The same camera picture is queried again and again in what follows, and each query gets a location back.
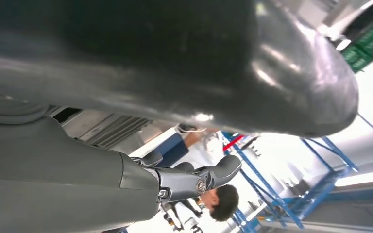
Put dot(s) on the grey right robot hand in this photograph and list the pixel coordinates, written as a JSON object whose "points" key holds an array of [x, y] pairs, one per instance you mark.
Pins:
{"points": [[77, 180]]}

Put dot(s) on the blue metal shelf rack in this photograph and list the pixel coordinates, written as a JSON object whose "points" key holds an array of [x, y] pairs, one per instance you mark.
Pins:
{"points": [[270, 193]]}

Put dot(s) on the person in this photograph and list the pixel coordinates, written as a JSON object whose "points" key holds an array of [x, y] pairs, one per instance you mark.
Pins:
{"points": [[225, 202]]}

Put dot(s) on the red barrier belt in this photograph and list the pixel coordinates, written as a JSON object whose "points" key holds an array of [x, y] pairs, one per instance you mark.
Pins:
{"points": [[233, 143]]}

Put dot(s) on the green plastic crate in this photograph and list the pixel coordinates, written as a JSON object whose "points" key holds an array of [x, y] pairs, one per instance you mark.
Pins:
{"points": [[370, 41]]}

